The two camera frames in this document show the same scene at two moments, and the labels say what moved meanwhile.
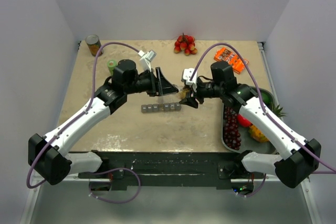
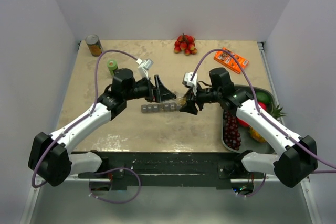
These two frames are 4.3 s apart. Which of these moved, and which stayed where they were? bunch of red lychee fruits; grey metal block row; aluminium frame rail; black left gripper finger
Moved: black left gripper finger
Stayed: aluminium frame rail; bunch of red lychee fruits; grey metal block row
